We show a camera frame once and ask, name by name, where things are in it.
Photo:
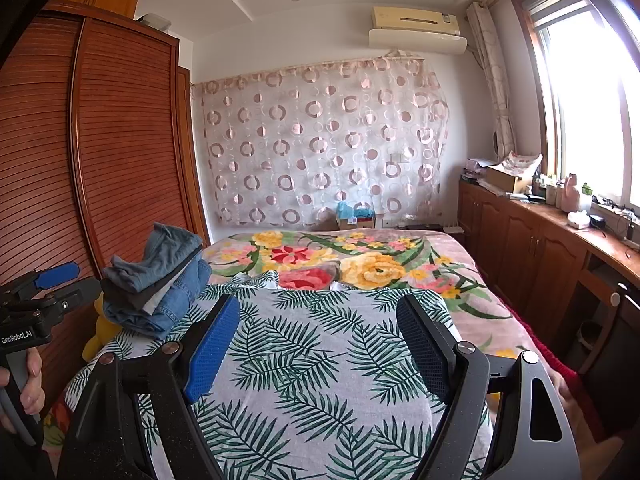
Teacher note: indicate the bed with leaf-print sheet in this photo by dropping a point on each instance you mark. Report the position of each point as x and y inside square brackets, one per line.
[375, 265]

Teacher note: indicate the black folded garment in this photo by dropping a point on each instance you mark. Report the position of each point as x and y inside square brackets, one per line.
[172, 282]

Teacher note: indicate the beige window curtain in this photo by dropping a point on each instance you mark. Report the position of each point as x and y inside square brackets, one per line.
[492, 75]

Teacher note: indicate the wooden framed window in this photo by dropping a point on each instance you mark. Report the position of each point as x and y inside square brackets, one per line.
[585, 110]

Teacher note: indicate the yellow plush toy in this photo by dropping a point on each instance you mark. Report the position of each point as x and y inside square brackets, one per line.
[102, 332]

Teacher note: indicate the grey folded garment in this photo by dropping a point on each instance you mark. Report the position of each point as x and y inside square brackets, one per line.
[157, 302]

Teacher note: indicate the floral cloth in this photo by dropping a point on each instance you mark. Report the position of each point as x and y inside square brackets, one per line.
[522, 160]

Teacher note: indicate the open cardboard box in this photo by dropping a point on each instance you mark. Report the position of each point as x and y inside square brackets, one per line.
[502, 179]

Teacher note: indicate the white box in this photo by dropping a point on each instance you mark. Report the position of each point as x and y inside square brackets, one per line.
[154, 21]

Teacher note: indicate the wall air conditioner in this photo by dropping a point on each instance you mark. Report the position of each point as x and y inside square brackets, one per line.
[415, 37]

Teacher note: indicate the blue-grey pants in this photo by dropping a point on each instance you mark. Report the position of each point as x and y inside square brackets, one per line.
[165, 250]

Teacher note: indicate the stack of folded clothes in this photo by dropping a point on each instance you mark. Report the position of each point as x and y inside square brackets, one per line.
[187, 302]

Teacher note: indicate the wooden slatted wardrobe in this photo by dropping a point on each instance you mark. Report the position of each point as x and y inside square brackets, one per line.
[125, 160]

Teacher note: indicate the white tissue pack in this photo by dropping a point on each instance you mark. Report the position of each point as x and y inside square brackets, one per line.
[578, 219]

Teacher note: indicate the red cloth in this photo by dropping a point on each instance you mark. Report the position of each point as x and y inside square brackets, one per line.
[565, 365]

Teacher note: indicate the wooden side cabinet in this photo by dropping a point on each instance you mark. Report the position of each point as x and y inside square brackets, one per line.
[520, 240]

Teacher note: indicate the person's left hand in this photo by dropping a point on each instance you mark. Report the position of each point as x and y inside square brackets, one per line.
[32, 365]

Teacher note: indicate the dark chair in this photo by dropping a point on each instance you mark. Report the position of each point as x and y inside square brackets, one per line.
[620, 350]

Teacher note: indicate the blue plastic bag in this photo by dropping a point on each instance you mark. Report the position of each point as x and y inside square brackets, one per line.
[352, 210]

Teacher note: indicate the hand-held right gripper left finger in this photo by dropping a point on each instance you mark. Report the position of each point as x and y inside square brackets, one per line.
[215, 345]

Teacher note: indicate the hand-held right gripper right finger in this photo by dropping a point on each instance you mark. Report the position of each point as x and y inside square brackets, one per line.
[425, 345]

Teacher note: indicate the small green container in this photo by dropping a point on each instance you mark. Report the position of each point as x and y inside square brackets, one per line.
[586, 189]

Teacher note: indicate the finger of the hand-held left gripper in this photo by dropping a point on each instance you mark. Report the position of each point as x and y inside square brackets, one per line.
[82, 290]
[57, 275]

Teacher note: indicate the sheer circle-pattern curtain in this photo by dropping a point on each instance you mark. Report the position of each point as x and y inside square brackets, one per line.
[325, 160]

